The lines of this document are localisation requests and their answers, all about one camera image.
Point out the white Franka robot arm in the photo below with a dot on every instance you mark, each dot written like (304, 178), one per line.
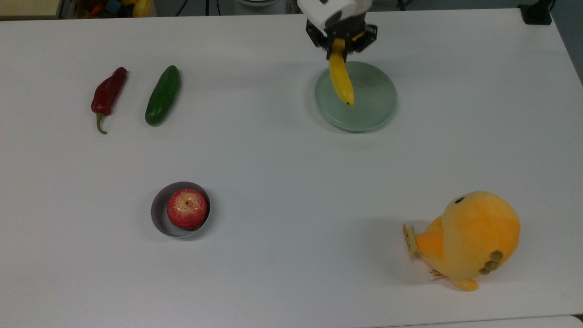
(334, 10)

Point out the red apple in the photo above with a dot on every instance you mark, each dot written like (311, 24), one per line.
(186, 209)

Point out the red chili pepper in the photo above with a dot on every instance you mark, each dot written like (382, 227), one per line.
(108, 93)

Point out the light wooden board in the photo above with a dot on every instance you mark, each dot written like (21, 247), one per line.
(29, 8)

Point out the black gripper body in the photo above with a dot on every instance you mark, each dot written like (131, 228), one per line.
(346, 32)

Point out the yellow banana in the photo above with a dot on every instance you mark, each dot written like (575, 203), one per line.
(341, 77)

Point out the yellow orange plush toy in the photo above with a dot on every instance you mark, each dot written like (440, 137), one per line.
(473, 237)

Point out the box of colourful toys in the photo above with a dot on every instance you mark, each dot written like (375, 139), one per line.
(111, 7)

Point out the green cucumber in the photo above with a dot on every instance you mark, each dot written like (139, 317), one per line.
(162, 95)

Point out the pale green plastic plate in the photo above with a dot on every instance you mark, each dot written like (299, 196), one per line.
(371, 105)

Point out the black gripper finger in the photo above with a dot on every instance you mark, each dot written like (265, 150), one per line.
(314, 33)
(370, 37)

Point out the black clamp on table corner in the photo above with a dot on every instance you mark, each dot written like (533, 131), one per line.
(536, 12)

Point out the round metal bowl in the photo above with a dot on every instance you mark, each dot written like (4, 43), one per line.
(157, 214)

